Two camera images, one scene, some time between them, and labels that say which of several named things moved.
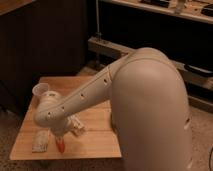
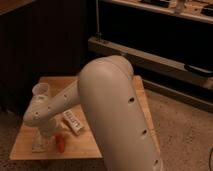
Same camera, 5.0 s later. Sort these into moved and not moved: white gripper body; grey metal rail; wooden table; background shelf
Moved: white gripper body
Not moved: grey metal rail; background shelf; wooden table
